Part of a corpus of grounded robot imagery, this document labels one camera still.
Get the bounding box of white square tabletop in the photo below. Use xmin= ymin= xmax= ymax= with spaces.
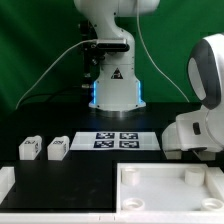
xmin=116 ymin=163 xmax=224 ymax=212

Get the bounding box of white marker base plate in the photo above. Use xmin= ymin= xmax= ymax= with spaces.
xmin=70 ymin=132 xmax=160 ymax=151

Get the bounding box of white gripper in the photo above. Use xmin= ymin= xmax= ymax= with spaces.
xmin=162 ymin=111 xmax=224 ymax=160

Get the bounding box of white cable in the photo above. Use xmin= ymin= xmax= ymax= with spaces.
xmin=15 ymin=39 xmax=98 ymax=110

